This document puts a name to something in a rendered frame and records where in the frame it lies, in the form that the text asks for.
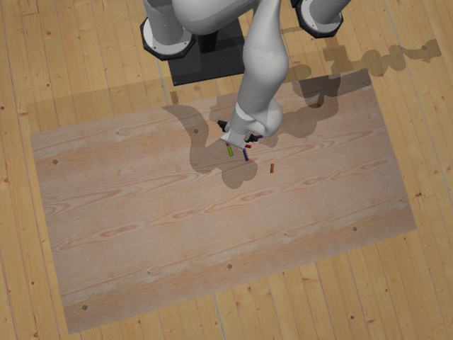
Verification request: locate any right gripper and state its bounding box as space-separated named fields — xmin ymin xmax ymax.
xmin=218 ymin=117 xmax=258 ymax=143

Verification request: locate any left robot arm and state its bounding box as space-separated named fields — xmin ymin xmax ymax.
xmin=301 ymin=0 xmax=352 ymax=33

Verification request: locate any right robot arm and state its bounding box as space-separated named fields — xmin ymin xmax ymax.
xmin=143 ymin=0 xmax=289 ymax=150

